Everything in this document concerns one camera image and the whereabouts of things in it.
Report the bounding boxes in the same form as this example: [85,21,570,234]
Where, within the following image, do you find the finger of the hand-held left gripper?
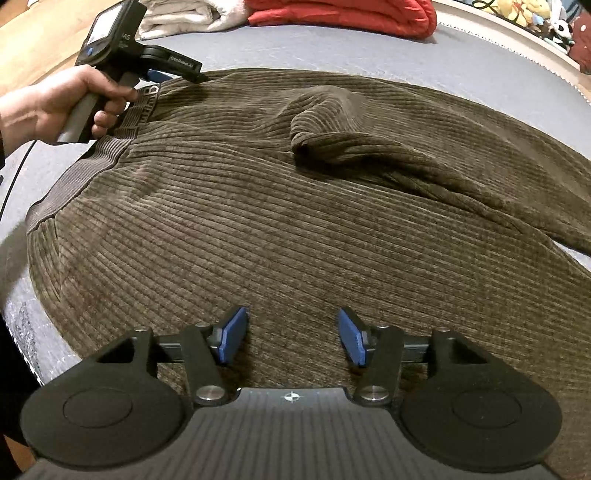
[146,68,206,86]

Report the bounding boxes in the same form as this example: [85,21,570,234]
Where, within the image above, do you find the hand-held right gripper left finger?
[95,307,250,407]

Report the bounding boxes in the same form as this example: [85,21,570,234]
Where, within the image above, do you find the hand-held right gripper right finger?
[337,308,490,407]

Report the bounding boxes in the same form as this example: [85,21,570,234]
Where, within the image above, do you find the olive corduroy pants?
[25,67,591,407]

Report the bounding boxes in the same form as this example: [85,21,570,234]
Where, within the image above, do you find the person's left hand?
[0,65,139,154]

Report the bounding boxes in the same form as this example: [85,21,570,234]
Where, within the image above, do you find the white fleece blanket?
[139,0,247,42]

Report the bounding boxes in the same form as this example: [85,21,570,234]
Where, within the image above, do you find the red folded quilt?
[245,0,437,40]

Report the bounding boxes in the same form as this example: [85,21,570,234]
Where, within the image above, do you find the red cushion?
[568,18,591,75]

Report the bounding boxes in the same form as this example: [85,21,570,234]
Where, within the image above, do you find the panda plush toy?
[549,21,577,49]

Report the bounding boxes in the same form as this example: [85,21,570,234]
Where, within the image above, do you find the black cable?
[0,138,35,227]

